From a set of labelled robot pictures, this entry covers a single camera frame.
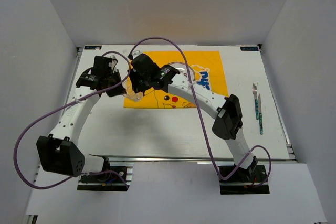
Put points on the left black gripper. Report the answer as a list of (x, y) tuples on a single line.
[(119, 91)]

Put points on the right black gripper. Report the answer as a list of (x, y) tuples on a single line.
[(133, 75)]

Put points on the clear glass cup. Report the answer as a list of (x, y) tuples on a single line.
[(130, 94)]

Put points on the white patterned plate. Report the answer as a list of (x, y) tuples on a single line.
[(188, 72)]

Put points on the yellow pikachu cloth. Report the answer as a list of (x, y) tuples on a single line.
[(206, 70)]

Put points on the knife with blue handle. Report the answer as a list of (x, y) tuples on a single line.
[(261, 128)]

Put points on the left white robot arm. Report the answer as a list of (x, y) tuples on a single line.
[(59, 152)]

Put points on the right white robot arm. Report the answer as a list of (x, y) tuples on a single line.
[(174, 79)]

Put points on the left black corner label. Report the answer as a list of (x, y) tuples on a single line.
[(92, 47)]

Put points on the black corner label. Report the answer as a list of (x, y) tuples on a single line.
[(92, 47), (249, 48)]

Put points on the right black corner label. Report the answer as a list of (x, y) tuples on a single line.
[(249, 48)]

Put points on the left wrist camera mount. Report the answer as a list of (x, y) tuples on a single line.
[(113, 63)]

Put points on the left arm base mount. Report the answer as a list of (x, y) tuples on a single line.
[(117, 179)]

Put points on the fork with blue handle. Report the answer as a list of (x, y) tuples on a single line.
[(254, 91)]

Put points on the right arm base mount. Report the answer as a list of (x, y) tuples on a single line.
[(240, 184)]

